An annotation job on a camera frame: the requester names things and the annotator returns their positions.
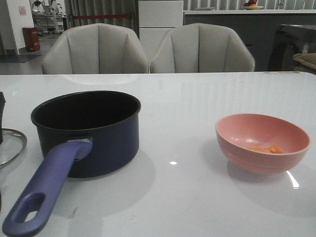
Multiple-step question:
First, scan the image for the right beige upholstered chair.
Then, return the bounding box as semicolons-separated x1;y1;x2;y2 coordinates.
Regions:
151;23;255;74

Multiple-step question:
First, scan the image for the pink plastic bowl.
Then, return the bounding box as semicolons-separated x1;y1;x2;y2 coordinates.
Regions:
215;114;311;174

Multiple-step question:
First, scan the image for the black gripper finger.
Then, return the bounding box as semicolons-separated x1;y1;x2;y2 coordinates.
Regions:
0;92;5;143

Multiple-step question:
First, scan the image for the red barrier tape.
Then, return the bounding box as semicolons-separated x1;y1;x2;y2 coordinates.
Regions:
73;13;133;20

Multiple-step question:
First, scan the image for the grey counter with white top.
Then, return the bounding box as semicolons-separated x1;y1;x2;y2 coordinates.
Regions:
184;10;316;71

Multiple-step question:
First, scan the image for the beige cushion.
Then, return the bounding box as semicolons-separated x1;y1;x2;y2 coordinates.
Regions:
293;53;316;75

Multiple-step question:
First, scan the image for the fruit plate on counter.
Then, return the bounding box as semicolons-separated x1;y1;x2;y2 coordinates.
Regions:
242;0;264;10

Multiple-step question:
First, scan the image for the red trash bin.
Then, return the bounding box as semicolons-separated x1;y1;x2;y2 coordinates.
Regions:
22;27;40;52

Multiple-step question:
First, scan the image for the beige upholstered chair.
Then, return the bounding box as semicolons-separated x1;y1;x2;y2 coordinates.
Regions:
41;23;150;75
151;23;255;74

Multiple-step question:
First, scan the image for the orange ham slices pile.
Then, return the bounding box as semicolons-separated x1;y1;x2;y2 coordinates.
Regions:
249;145;284;154

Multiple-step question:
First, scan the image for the left beige upholstered chair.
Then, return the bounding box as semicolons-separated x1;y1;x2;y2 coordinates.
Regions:
41;23;150;75

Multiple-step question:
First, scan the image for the dark glossy appliance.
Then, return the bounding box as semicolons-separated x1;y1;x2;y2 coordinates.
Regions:
268;25;316;71

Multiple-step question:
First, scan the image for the glass pot lid purple knob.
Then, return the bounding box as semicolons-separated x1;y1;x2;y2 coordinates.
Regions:
0;128;27;169

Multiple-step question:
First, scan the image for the dark blue saucepan purple handle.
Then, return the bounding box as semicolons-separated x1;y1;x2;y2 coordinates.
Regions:
2;90;141;237

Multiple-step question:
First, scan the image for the white cabinet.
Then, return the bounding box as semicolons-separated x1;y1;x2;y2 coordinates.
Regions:
138;0;183;61

